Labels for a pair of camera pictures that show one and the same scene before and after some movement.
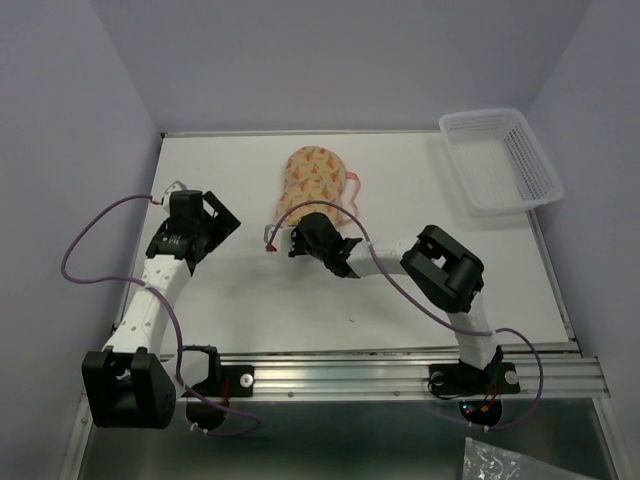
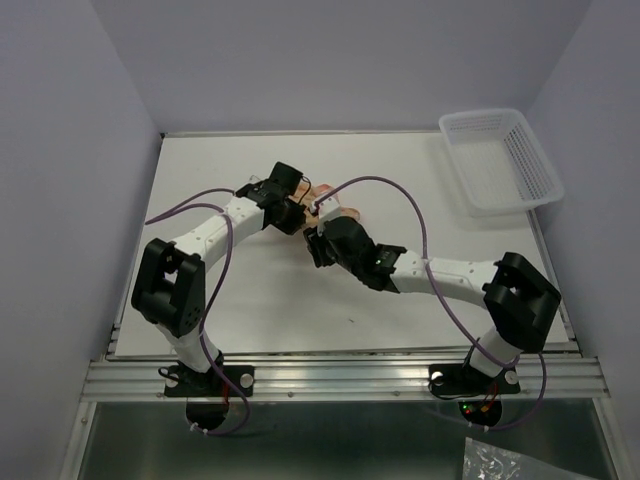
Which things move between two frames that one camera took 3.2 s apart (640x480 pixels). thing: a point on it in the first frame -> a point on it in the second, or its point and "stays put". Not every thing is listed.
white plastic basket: [500, 163] stays put
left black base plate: [240, 378] stays put
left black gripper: [224, 224] -> [293, 224]
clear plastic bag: [486, 462] stays put
